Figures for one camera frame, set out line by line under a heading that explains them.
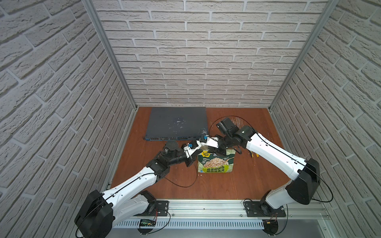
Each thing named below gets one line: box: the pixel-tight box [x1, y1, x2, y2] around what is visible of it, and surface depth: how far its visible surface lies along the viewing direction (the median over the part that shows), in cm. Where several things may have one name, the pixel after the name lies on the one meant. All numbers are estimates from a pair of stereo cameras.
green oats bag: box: [197, 148, 237, 174], surface depth 80 cm
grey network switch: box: [143, 107, 209, 141], surface depth 105 cm
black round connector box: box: [261, 215, 279, 237], surface depth 72 cm
